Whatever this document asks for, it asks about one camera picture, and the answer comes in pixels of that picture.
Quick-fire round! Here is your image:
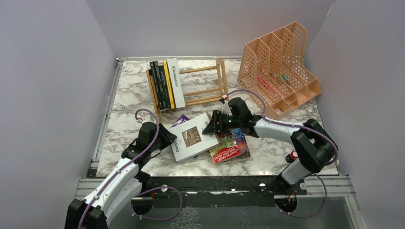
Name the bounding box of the red 13-storey treehouse book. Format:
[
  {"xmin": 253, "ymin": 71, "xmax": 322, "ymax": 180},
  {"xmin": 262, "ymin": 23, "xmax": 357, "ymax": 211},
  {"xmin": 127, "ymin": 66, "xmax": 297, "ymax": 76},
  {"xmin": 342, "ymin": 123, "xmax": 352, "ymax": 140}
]
[{"xmin": 209, "ymin": 134, "xmax": 241, "ymax": 164}]

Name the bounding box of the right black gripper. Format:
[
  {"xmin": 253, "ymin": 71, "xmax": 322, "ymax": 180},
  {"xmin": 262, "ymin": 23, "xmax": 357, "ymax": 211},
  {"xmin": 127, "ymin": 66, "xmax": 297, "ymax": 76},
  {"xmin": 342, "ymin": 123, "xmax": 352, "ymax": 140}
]
[{"xmin": 202, "ymin": 110, "xmax": 242, "ymax": 135}]

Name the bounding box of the green marker in organizer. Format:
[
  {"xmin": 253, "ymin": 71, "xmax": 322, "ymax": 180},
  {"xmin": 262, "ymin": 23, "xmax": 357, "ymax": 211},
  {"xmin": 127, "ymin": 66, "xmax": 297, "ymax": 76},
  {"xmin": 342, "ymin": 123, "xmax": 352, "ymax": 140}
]
[{"xmin": 281, "ymin": 74, "xmax": 289, "ymax": 85}]

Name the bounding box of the black moon and sixpence book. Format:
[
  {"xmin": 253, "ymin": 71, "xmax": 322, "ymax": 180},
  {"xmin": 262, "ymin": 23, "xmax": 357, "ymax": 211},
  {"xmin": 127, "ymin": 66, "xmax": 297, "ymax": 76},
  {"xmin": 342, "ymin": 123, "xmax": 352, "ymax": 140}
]
[{"xmin": 149, "ymin": 61, "xmax": 163, "ymax": 110}]

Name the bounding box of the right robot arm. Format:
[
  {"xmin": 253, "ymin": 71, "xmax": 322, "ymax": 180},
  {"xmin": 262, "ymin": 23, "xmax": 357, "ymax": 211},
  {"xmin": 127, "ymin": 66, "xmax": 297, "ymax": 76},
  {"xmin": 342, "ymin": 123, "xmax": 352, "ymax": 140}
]
[{"xmin": 202, "ymin": 98, "xmax": 338, "ymax": 194}]

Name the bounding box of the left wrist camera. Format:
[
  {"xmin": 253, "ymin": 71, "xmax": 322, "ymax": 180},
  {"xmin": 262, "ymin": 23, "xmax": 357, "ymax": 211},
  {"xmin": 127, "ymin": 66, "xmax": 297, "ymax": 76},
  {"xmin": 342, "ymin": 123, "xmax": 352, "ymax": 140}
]
[{"xmin": 137, "ymin": 114, "xmax": 154, "ymax": 124}]

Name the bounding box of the yellow book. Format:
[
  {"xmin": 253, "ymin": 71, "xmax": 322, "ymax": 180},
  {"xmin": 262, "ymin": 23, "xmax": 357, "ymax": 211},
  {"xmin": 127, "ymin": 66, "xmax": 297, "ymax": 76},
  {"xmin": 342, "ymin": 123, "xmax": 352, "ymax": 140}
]
[{"xmin": 163, "ymin": 60, "xmax": 175, "ymax": 109}]

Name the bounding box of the green alice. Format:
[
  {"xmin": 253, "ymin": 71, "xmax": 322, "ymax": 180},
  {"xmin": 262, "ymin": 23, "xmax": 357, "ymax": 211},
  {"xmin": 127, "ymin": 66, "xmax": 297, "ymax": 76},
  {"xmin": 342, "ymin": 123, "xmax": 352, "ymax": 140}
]
[{"xmin": 154, "ymin": 61, "xmax": 166, "ymax": 110}]

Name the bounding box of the purple 52-storey treehouse book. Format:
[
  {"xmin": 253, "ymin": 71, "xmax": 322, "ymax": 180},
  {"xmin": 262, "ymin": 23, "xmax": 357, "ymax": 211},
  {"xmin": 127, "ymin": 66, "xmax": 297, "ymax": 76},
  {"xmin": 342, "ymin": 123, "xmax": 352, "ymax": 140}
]
[{"xmin": 171, "ymin": 114, "xmax": 190, "ymax": 128}]

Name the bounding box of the floral little women book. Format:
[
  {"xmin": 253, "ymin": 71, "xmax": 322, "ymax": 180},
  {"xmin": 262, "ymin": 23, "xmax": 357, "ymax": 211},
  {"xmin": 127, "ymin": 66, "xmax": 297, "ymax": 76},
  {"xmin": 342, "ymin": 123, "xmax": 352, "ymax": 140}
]
[{"xmin": 158, "ymin": 65, "xmax": 171, "ymax": 109}]

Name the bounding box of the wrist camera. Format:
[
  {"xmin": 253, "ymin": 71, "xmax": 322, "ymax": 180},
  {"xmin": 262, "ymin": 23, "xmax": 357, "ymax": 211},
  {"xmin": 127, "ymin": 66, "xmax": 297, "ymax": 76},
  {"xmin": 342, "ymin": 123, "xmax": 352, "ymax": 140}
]
[
  {"xmin": 220, "ymin": 94, "xmax": 231, "ymax": 115},
  {"xmin": 137, "ymin": 114, "xmax": 154, "ymax": 124}
]

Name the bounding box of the black front rail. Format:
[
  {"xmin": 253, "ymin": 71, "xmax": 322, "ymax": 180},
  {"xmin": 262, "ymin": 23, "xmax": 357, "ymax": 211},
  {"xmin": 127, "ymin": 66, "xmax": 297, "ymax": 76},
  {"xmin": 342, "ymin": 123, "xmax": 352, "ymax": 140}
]
[{"xmin": 107, "ymin": 176, "xmax": 336, "ymax": 209}]

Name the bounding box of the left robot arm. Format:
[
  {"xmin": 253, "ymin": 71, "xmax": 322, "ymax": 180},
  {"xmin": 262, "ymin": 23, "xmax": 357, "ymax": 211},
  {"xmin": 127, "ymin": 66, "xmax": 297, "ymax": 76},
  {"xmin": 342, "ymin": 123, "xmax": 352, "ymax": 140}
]
[{"xmin": 64, "ymin": 122, "xmax": 177, "ymax": 229}]

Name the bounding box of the red item in organizer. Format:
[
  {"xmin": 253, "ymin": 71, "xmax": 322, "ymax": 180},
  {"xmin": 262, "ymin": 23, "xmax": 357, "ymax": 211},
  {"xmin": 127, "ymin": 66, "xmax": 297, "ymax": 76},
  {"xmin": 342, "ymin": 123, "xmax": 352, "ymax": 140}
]
[{"xmin": 256, "ymin": 76, "xmax": 276, "ymax": 94}]

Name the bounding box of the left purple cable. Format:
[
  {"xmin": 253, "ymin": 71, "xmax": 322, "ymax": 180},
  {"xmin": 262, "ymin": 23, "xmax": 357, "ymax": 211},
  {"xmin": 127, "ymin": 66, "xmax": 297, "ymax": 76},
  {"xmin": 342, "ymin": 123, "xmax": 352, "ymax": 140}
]
[{"xmin": 77, "ymin": 109, "xmax": 183, "ymax": 229}]

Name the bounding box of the white furniture book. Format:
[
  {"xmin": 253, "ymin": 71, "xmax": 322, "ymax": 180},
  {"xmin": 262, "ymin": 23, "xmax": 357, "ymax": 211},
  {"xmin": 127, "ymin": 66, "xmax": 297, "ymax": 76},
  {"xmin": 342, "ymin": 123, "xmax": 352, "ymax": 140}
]
[{"xmin": 170, "ymin": 113, "xmax": 220, "ymax": 163}]

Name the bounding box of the red black small bottle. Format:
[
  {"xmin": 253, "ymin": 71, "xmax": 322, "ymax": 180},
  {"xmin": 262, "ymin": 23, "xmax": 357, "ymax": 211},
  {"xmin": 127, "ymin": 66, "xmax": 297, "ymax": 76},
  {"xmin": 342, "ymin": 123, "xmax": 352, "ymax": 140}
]
[{"xmin": 285, "ymin": 151, "xmax": 298, "ymax": 164}]

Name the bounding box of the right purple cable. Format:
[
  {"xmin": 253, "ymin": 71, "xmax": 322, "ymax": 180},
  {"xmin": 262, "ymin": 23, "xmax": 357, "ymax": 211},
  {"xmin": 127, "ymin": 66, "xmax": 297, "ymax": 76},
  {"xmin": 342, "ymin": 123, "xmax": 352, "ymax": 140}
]
[{"xmin": 226, "ymin": 89, "xmax": 339, "ymax": 219}]

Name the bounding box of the purple cable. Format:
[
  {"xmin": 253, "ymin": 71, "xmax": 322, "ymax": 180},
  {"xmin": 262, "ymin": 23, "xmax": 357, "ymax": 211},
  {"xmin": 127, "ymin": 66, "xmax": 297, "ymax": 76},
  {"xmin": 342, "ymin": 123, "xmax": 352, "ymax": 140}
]
[
  {"xmin": 77, "ymin": 109, "xmax": 183, "ymax": 229},
  {"xmin": 226, "ymin": 89, "xmax": 339, "ymax": 219}
]

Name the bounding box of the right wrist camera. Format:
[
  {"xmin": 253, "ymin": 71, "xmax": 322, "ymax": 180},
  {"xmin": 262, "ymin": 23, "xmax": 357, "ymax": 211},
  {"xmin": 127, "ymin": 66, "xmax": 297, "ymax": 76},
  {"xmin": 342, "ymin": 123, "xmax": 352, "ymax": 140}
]
[{"xmin": 220, "ymin": 94, "xmax": 231, "ymax": 115}]

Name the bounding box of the wooden book rack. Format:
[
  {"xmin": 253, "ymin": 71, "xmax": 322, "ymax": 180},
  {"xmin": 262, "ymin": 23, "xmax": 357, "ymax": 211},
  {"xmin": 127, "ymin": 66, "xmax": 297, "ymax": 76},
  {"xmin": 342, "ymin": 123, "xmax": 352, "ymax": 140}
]
[{"xmin": 146, "ymin": 58, "xmax": 228, "ymax": 121}]

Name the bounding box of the white afternoon tea coffee book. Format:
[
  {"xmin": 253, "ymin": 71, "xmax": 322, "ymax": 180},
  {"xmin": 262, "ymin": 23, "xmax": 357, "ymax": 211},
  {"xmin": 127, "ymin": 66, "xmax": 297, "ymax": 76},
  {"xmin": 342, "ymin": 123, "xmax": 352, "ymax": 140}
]
[{"xmin": 166, "ymin": 58, "xmax": 186, "ymax": 108}]

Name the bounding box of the blue book under red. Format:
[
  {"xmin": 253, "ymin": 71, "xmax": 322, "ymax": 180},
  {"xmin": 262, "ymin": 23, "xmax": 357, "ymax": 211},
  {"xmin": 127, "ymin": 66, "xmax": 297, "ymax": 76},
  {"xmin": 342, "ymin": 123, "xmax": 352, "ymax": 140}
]
[{"xmin": 230, "ymin": 128, "xmax": 251, "ymax": 162}]

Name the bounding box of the orange plastic file organizer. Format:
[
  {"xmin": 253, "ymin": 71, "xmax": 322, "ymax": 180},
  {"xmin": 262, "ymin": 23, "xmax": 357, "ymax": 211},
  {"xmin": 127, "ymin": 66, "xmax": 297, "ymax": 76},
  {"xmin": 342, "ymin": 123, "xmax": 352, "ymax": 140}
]
[{"xmin": 237, "ymin": 21, "xmax": 321, "ymax": 120}]

